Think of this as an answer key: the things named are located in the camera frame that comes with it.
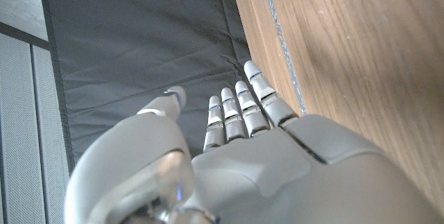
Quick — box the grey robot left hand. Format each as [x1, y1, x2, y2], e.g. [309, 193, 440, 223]
[64, 60, 444, 224]

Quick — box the black backdrop curtain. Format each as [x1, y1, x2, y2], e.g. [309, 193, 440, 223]
[37, 0, 251, 171]

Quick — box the white metal cabinet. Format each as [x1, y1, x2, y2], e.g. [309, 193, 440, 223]
[0, 22, 76, 224]

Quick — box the grey tape table outline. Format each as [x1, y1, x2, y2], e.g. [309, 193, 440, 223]
[262, 0, 309, 117]

